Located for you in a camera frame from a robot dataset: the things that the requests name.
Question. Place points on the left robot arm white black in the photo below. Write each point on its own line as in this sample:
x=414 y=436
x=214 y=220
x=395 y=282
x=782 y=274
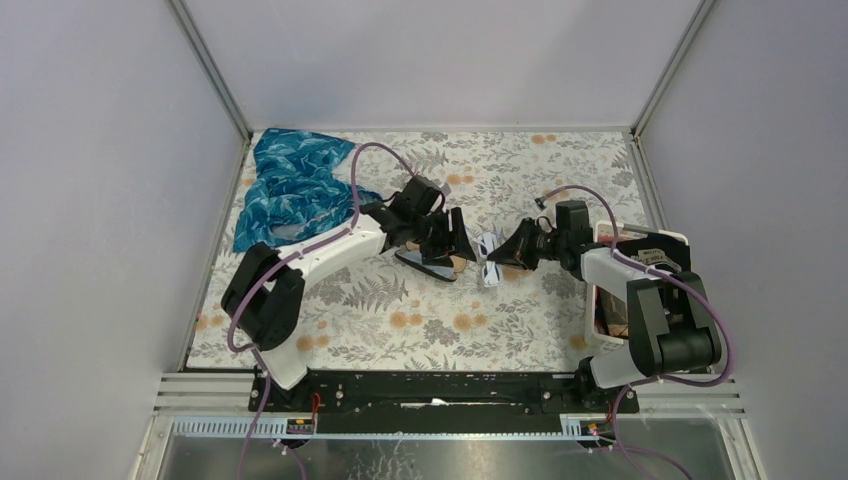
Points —
x=264 y=297

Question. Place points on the large light blue cloth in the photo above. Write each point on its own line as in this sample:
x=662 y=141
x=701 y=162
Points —
x=414 y=259

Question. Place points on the white storage bin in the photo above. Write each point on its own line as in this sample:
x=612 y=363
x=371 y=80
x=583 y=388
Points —
x=599 y=318

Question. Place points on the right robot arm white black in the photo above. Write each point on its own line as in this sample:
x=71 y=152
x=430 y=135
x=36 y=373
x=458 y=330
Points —
x=670 y=328

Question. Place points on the blue patterned fabric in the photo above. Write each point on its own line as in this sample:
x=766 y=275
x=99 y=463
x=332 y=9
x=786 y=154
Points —
x=295 y=195

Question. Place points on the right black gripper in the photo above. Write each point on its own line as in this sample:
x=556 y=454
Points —
x=516 y=249

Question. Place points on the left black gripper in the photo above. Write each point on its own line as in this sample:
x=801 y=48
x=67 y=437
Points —
x=439 y=253

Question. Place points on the black glasses case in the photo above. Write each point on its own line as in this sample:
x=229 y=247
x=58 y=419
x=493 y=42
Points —
x=459 y=264

